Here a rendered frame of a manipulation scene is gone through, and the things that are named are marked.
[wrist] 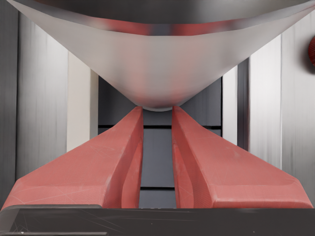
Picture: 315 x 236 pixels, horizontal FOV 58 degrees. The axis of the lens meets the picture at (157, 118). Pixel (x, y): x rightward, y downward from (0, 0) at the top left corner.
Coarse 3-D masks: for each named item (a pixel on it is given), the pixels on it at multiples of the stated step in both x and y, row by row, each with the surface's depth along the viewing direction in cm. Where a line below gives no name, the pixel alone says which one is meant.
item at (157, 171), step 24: (120, 96) 18; (216, 96) 18; (144, 120) 18; (168, 120) 18; (216, 120) 18; (144, 144) 18; (168, 144) 18; (144, 168) 18; (168, 168) 18; (144, 192) 18; (168, 192) 18
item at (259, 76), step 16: (272, 48) 10; (240, 64) 10; (256, 64) 10; (272, 64) 10; (240, 80) 10; (256, 80) 10; (272, 80) 10; (240, 96) 10; (256, 96) 10; (272, 96) 10; (240, 112) 10; (256, 112) 10; (272, 112) 10; (240, 128) 10; (256, 128) 10; (272, 128) 10; (240, 144) 10; (256, 144) 10; (272, 144) 10; (272, 160) 10
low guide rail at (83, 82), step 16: (80, 64) 14; (80, 80) 14; (96, 80) 16; (80, 96) 14; (96, 96) 16; (80, 112) 14; (96, 112) 16; (80, 128) 14; (96, 128) 16; (80, 144) 14
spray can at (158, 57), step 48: (48, 0) 2; (96, 0) 2; (144, 0) 2; (192, 0) 2; (240, 0) 2; (288, 0) 2; (96, 48) 3; (144, 48) 3; (192, 48) 3; (240, 48) 3; (144, 96) 8; (192, 96) 11
